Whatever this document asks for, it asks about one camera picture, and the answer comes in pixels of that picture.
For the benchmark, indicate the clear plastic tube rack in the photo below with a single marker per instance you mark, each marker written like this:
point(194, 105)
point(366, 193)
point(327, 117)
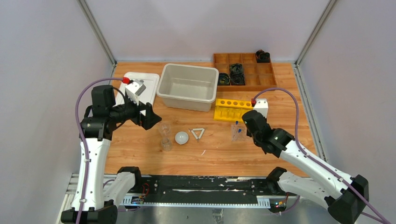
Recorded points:
point(244, 136)

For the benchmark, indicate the yellow test tube rack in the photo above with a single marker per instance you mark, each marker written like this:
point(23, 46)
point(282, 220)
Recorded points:
point(231, 110)

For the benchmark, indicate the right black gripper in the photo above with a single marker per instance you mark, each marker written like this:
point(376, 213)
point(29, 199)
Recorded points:
point(249, 133)

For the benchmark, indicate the white plastic lid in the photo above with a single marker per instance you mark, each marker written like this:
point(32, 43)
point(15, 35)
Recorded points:
point(150, 80)

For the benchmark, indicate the black strap coil corner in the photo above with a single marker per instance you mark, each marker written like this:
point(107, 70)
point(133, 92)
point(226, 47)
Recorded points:
point(262, 56)

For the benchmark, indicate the small glass flask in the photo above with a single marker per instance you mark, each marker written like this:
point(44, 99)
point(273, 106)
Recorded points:
point(166, 144)

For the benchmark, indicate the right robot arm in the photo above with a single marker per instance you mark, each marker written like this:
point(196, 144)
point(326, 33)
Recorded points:
point(341, 194)

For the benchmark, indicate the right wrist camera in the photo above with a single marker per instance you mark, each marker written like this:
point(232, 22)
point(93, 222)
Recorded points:
point(262, 106)

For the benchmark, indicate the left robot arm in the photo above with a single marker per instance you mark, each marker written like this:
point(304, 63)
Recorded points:
point(92, 204)

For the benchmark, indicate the white clay triangle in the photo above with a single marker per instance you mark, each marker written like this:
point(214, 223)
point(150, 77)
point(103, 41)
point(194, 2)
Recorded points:
point(197, 133)

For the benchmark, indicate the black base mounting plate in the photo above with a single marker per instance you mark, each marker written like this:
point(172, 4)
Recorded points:
point(210, 190)

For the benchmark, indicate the wooden compartment tray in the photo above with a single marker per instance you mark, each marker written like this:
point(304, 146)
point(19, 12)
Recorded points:
point(241, 72)

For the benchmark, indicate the white evaporating dish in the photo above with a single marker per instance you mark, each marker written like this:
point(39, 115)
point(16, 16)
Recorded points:
point(181, 138)

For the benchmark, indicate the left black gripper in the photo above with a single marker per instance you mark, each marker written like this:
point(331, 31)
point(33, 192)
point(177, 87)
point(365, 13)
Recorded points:
point(143, 117)

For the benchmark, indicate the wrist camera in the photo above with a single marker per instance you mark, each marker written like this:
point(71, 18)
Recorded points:
point(262, 106)
point(134, 90)

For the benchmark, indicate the beige plastic bin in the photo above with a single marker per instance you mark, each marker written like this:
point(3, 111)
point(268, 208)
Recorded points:
point(188, 87)

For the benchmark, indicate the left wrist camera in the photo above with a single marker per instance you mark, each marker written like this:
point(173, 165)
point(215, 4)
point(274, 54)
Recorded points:
point(134, 90)

